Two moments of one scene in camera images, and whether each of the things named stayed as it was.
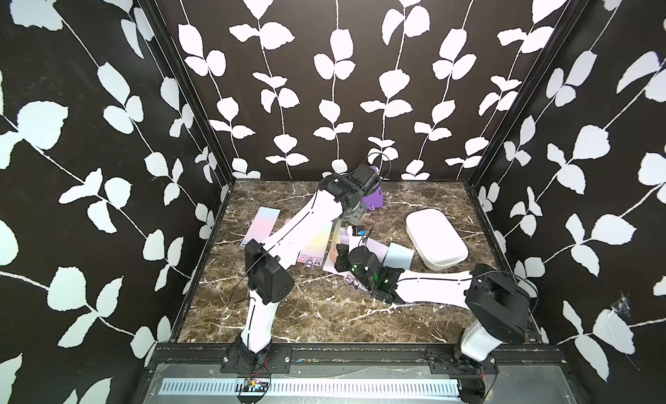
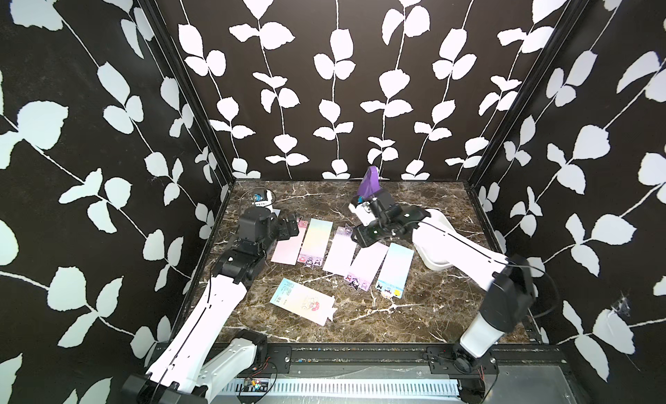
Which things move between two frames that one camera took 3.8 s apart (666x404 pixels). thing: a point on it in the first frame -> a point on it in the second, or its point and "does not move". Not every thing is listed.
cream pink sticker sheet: x=336 y=240 -> x=303 y=301
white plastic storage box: x=434 y=239 does not move
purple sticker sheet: x=314 y=251 does not move
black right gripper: x=343 y=258 -> x=362 y=238
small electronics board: x=253 y=385 does not move
